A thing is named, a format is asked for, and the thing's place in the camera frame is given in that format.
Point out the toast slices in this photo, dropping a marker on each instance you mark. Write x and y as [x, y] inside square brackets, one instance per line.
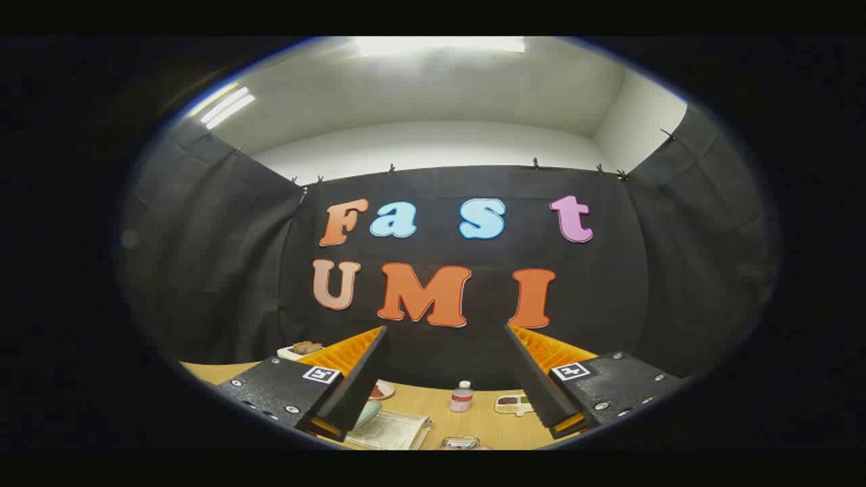
[306, 347]

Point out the pale green plate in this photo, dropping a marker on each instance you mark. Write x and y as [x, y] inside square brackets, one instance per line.
[369, 411]

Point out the clear plastic bottle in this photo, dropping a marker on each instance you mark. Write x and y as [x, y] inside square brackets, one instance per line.
[461, 399]

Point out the black backdrop cloth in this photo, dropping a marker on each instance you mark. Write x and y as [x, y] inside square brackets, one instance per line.
[473, 352]

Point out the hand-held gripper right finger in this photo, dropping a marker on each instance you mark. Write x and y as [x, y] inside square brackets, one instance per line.
[534, 382]

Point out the double tube ceiling light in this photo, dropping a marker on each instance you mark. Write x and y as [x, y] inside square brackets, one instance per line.
[226, 107]

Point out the white divided bean dish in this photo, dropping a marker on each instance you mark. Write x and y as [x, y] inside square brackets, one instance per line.
[511, 404]

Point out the white toaster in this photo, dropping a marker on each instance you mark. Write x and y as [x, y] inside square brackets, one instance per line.
[287, 353]

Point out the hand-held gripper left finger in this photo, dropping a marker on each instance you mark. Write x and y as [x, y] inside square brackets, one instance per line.
[355, 382]

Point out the long ceiling light panel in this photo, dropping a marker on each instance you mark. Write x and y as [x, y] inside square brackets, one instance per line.
[440, 45]

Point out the grey plate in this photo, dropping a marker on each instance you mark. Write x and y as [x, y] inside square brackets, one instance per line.
[385, 389]

